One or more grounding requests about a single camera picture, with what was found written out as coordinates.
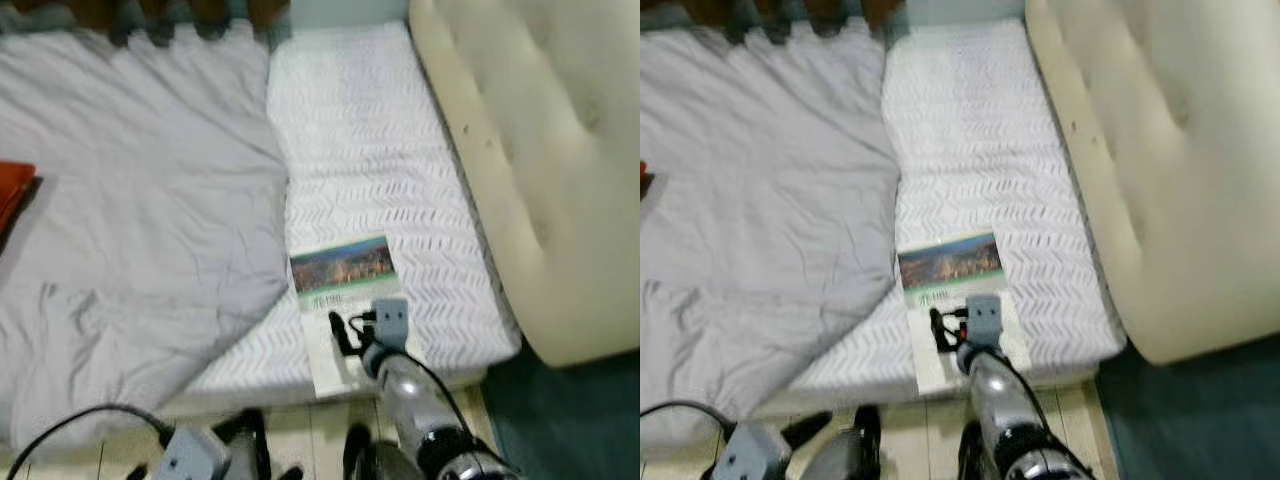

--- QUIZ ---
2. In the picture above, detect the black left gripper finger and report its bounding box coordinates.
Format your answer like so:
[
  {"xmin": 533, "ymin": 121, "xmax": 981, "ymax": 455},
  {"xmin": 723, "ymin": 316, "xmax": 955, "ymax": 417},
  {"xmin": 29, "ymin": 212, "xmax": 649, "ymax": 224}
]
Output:
[
  {"xmin": 224, "ymin": 410, "xmax": 263, "ymax": 445},
  {"xmin": 785, "ymin": 409, "xmax": 833, "ymax": 448}
]

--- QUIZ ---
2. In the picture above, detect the white book with city photo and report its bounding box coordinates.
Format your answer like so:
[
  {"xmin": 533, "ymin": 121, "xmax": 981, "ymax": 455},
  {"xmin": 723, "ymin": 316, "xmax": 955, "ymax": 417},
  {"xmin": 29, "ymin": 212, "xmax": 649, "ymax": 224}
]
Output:
[
  {"xmin": 896, "ymin": 231, "xmax": 1033, "ymax": 397},
  {"xmin": 289, "ymin": 234, "xmax": 428, "ymax": 400}
]

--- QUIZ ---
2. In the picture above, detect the light grey duvet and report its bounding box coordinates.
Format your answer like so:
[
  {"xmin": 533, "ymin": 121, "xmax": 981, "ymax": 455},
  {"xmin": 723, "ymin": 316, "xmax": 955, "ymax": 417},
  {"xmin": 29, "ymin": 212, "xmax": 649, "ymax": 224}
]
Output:
[
  {"xmin": 640, "ymin": 24, "xmax": 903, "ymax": 463},
  {"xmin": 0, "ymin": 24, "xmax": 293, "ymax": 453}
]

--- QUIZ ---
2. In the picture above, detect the beige bed base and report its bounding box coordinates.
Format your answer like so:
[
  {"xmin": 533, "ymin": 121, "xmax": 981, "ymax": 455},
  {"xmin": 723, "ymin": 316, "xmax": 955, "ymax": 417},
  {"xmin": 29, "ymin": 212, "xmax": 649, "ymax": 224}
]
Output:
[
  {"xmin": 750, "ymin": 375, "xmax": 1103, "ymax": 417},
  {"xmin": 158, "ymin": 375, "xmax": 497, "ymax": 421}
]

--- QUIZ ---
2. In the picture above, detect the silver black robot left leg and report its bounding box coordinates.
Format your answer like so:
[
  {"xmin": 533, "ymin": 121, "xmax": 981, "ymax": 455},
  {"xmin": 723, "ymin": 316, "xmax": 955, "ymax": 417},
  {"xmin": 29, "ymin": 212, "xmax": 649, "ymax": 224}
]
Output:
[
  {"xmin": 798, "ymin": 404, "xmax": 884, "ymax": 480},
  {"xmin": 240, "ymin": 408, "xmax": 303, "ymax": 480}
]

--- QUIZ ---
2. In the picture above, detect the white chevron pattern mattress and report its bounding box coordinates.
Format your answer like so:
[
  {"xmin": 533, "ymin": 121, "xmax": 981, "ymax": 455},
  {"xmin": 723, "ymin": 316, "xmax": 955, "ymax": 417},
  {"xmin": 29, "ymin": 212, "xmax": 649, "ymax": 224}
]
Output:
[
  {"xmin": 758, "ymin": 14, "xmax": 1128, "ymax": 398},
  {"xmin": 185, "ymin": 19, "xmax": 523, "ymax": 398}
]

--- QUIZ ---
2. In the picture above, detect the teal carpet rug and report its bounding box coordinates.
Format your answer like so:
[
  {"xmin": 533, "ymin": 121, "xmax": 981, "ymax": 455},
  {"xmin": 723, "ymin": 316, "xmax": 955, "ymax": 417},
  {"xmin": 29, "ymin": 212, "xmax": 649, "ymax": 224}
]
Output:
[
  {"xmin": 1094, "ymin": 333, "xmax": 1280, "ymax": 480},
  {"xmin": 480, "ymin": 338, "xmax": 641, "ymax": 480}
]

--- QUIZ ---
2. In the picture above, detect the cream tufted headboard cushion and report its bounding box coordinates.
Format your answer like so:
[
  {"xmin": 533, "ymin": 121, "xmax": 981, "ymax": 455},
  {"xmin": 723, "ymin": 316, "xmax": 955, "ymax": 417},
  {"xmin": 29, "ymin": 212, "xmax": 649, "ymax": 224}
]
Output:
[
  {"xmin": 1024, "ymin": 0, "xmax": 1280, "ymax": 367},
  {"xmin": 407, "ymin": 0, "xmax": 641, "ymax": 370}
]

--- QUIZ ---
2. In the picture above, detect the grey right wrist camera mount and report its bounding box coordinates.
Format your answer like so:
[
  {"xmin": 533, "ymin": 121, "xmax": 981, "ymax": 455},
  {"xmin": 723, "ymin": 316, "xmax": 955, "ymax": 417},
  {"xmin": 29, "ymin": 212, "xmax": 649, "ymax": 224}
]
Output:
[
  {"xmin": 964, "ymin": 292, "xmax": 1005, "ymax": 347},
  {"xmin": 371, "ymin": 296, "xmax": 410, "ymax": 347}
]

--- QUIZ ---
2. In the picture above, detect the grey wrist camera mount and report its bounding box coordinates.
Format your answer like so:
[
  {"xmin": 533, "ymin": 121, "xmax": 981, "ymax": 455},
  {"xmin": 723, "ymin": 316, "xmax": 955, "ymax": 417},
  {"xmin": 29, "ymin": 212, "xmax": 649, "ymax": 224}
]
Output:
[
  {"xmin": 371, "ymin": 296, "xmax": 410, "ymax": 347},
  {"xmin": 153, "ymin": 427, "xmax": 232, "ymax": 480},
  {"xmin": 964, "ymin": 292, "xmax": 1005, "ymax": 347},
  {"xmin": 714, "ymin": 421, "xmax": 792, "ymax": 480}
]

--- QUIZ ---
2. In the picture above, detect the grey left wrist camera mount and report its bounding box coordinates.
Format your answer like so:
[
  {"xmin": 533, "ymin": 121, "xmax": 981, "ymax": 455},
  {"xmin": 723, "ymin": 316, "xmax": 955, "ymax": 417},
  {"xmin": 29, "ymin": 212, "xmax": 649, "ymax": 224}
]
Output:
[
  {"xmin": 714, "ymin": 421, "xmax": 792, "ymax": 480},
  {"xmin": 153, "ymin": 427, "xmax": 232, "ymax": 480}
]

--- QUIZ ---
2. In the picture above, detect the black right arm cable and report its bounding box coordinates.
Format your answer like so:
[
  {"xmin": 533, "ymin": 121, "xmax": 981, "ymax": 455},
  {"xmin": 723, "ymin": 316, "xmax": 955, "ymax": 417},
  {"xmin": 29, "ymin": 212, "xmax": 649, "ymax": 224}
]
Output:
[
  {"xmin": 395, "ymin": 345, "xmax": 477, "ymax": 441},
  {"xmin": 995, "ymin": 345, "xmax": 1067, "ymax": 441}
]

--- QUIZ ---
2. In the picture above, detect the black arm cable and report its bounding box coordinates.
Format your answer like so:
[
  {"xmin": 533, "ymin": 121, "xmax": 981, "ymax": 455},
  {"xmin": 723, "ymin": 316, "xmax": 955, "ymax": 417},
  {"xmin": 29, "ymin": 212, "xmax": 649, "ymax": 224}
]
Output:
[
  {"xmin": 995, "ymin": 345, "xmax": 1067, "ymax": 441},
  {"xmin": 395, "ymin": 345, "xmax": 477, "ymax": 441},
  {"xmin": 4, "ymin": 402, "xmax": 177, "ymax": 480},
  {"xmin": 640, "ymin": 399, "xmax": 743, "ymax": 443}
]

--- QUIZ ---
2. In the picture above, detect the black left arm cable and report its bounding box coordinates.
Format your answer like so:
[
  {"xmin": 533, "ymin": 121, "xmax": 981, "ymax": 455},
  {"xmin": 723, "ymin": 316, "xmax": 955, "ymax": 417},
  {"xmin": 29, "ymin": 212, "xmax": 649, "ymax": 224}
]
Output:
[
  {"xmin": 4, "ymin": 402, "xmax": 177, "ymax": 480},
  {"xmin": 640, "ymin": 399, "xmax": 743, "ymax": 443}
]

